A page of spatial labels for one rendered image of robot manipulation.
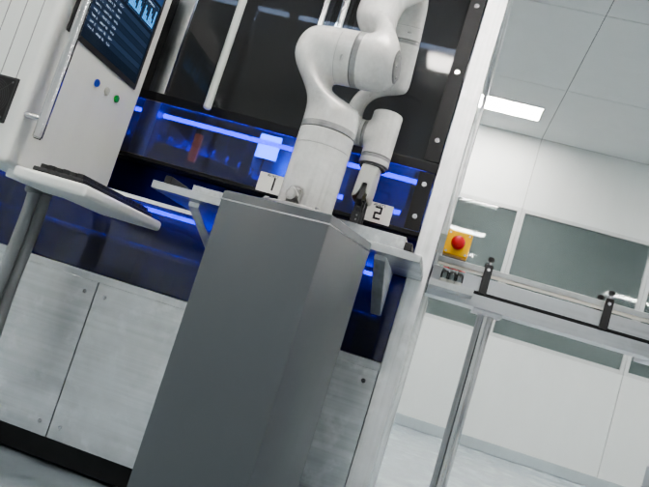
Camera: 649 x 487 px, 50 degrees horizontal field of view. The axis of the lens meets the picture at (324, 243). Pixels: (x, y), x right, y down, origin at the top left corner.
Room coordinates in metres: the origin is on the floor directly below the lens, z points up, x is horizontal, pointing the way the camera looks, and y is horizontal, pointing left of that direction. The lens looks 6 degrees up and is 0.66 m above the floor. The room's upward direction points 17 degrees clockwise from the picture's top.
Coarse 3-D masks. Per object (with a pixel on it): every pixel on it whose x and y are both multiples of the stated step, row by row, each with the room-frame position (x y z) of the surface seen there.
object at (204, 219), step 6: (192, 204) 1.79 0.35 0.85; (198, 204) 1.79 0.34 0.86; (192, 210) 1.81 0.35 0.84; (198, 210) 1.80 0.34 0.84; (204, 210) 1.83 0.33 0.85; (198, 216) 1.84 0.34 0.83; (204, 216) 1.85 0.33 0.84; (210, 216) 1.89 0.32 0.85; (198, 222) 1.87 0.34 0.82; (204, 222) 1.86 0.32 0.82; (210, 222) 1.90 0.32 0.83; (198, 228) 1.90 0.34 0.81; (204, 228) 1.89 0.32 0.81; (210, 228) 1.92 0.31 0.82; (204, 234) 1.93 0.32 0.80; (204, 240) 1.96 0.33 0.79
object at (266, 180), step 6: (264, 174) 2.12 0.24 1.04; (270, 174) 2.11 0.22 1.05; (258, 180) 2.12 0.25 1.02; (264, 180) 2.12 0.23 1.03; (270, 180) 2.11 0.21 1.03; (276, 180) 2.11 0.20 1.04; (282, 180) 2.11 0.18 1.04; (258, 186) 2.12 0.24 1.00; (264, 186) 2.11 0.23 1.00; (270, 186) 2.11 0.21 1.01; (276, 186) 2.11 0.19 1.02; (270, 192) 2.11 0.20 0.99; (276, 192) 2.11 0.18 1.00
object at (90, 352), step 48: (48, 288) 2.22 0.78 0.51; (96, 288) 2.19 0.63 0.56; (48, 336) 2.21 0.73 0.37; (96, 336) 2.18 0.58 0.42; (144, 336) 2.15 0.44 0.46; (0, 384) 2.23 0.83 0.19; (48, 384) 2.20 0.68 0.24; (96, 384) 2.17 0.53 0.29; (144, 384) 2.15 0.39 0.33; (336, 384) 2.04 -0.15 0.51; (48, 432) 2.19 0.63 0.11; (96, 432) 2.16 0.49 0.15; (144, 432) 2.14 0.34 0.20; (336, 432) 2.04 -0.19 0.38; (384, 432) 2.16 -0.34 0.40; (336, 480) 2.03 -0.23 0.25
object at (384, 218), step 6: (372, 204) 2.05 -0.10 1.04; (378, 204) 2.05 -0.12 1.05; (366, 210) 2.05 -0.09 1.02; (372, 210) 2.05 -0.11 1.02; (378, 210) 2.05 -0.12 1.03; (384, 210) 2.05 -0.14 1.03; (390, 210) 2.04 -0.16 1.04; (366, 216) 2.05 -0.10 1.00; (372, 216) 2.05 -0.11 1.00; (378, 216) 2.05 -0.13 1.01; (384, 216) 2.04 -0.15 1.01; (390, 216) 2.04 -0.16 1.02; (378, 222) 2.05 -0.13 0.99; (384, 222) 2.04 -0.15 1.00
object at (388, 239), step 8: (352, 224) 1.69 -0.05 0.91; (360, 224) 1.68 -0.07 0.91; (360, 232) 1.68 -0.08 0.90; (368, 232) 1.68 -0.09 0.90; (376, 232) 1.67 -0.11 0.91; (384, 232) 1.67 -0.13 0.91; (368, 240) 1.68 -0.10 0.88; (376, 240) 1.67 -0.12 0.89; (384, 240) 1.67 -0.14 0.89; (392, 240) 1.67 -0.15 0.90; (400, 240) 1.66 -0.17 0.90; (400, 248) 1.66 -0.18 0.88
